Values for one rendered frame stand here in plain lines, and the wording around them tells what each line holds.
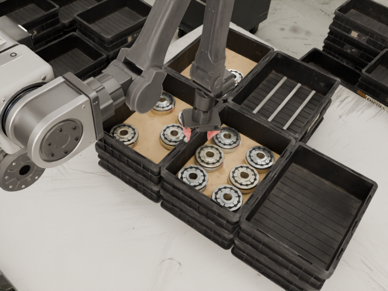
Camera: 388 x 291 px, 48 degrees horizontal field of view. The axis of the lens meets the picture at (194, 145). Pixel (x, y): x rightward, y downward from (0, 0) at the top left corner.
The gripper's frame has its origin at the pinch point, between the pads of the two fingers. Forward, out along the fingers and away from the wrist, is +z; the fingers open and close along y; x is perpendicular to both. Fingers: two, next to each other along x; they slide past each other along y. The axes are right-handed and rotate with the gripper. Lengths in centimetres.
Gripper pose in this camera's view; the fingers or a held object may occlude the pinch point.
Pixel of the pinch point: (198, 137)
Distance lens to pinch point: 130.4
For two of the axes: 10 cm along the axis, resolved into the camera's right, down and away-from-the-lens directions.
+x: 1.6, 7.8, -6.0
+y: -9.8, 0.7, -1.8
